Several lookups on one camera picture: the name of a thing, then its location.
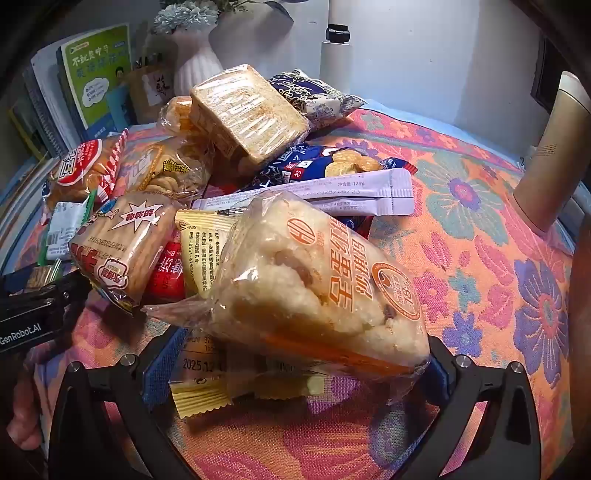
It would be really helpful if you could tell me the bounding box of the purple sachet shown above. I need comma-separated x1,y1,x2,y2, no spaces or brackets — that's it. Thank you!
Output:
191,194,414,217
249,168,414,199

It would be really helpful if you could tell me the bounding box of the white ribbed vase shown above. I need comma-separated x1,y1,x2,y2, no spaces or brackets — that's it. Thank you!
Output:
172,25,227,100

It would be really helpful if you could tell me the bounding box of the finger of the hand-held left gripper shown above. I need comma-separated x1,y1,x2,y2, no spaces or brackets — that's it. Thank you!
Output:
44,273,95,324

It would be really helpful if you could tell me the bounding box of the yellow snack packet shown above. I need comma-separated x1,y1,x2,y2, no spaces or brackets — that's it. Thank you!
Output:
168,208,326,418

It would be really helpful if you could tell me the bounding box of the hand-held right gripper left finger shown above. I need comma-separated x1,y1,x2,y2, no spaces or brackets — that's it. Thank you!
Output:
48,325,195,480

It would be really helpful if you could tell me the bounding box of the silver snack packet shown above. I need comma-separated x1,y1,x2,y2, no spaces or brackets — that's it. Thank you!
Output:
268,69,368,134

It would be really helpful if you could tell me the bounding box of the biscuit packet with starburst label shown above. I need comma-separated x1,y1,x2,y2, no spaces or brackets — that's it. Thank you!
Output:
68,191,178,317

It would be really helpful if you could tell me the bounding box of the teal card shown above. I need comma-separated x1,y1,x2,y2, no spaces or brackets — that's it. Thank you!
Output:
105,83,137,127

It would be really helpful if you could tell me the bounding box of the clear rice cake bag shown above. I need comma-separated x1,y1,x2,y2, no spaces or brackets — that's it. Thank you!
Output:
141,189,432,407

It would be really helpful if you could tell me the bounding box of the floral woven cloth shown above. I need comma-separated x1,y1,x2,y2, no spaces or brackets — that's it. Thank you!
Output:
0,108,591,480

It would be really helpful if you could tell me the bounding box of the red snack packet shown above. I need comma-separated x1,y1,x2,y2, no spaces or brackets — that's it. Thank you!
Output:
143,240,188,305

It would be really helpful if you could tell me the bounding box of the person's left hand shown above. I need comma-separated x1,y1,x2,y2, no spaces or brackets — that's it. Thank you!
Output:
7,364,51,450

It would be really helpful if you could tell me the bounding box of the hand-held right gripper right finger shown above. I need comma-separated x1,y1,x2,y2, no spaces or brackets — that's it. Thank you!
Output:
406,337,541,480

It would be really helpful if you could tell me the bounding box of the clear packet of round snacks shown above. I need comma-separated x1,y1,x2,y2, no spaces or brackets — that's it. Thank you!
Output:
158,95,195,139

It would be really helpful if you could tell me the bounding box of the bamboo pen holder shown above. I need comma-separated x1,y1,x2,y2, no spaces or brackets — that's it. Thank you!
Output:
127,65,176,124

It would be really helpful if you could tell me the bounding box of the dark monitor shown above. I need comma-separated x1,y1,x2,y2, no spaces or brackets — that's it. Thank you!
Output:
531,37,561,116

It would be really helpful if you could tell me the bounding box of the green and white snack packet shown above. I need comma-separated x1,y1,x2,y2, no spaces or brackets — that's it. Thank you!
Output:
44,189,98,261

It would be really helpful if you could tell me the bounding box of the beige thermos bottle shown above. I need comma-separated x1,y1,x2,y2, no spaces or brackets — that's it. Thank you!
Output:
512,71,591,232

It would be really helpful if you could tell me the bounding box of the clear cookie packet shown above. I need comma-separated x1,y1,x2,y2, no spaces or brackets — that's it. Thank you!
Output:
115,136,213,204

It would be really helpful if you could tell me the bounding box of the dark blue cracker packet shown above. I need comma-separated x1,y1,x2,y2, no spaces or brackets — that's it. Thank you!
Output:
231,145,419,232

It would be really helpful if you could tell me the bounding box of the red-white striped bread packet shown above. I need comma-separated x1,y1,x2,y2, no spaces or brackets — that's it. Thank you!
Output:
44,129,132,208

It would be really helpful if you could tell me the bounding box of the row of upright books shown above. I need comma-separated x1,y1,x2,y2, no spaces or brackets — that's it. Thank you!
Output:
21,23,134,158

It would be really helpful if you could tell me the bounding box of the wrapped sandwich bread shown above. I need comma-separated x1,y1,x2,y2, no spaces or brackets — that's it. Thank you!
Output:
189,64,311,171

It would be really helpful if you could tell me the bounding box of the white desk lamp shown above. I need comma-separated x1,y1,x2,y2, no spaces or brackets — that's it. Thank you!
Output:
321,21,356,107

